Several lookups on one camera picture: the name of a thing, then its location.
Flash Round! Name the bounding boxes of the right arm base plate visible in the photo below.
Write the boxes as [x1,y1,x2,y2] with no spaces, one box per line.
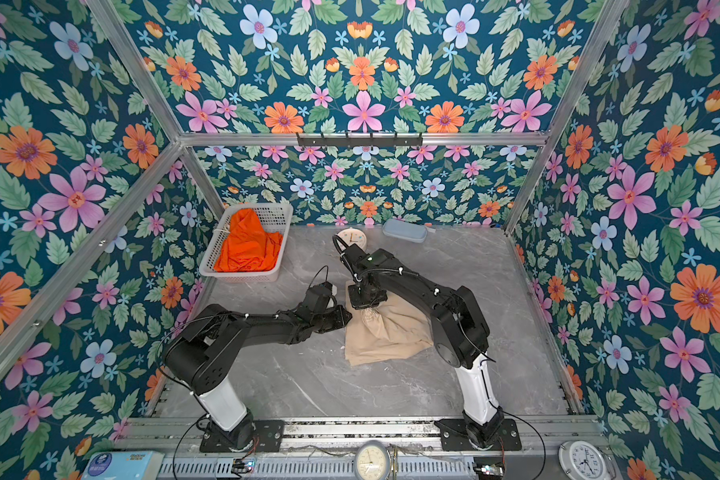
[434,418,522,452]

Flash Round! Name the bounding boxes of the orange shorts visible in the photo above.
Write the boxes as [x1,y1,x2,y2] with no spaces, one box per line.
[214,209,284,273]

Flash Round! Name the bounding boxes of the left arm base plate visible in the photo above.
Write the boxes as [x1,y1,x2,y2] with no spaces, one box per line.
[199,420,285,454]

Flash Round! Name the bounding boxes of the white plastic laundry basket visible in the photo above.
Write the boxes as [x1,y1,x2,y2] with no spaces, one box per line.
[199,203,293,283]

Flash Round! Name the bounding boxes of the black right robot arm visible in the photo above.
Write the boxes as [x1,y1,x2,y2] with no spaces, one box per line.
[332,235,504,449]

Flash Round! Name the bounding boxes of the pink round alarm clock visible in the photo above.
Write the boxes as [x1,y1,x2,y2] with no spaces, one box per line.
[338,228,368,250]

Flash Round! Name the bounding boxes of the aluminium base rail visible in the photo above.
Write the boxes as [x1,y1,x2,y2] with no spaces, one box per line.
[114,415,624,479]

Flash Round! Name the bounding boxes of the beige round front clock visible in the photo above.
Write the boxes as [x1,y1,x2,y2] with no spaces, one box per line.
[353,440,392,480]

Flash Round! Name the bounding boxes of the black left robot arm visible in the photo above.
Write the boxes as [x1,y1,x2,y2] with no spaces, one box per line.
[163,281,352,452]

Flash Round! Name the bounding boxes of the blue tissue pack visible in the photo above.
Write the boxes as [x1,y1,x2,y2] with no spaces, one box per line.
[81,451,165,480]

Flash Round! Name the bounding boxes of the beige drawstring shorts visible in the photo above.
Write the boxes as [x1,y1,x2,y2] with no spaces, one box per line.
[345,293,434,367]

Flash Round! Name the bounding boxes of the white round corner clock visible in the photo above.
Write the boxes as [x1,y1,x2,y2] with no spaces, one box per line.
[558,440,612,480]

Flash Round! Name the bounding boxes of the grey-blue pencil case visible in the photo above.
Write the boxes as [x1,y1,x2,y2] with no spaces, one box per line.
[382,219,428,243]

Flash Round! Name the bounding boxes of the black wall hook rail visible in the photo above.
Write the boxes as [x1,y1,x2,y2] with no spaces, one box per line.
[296,133,424,148]

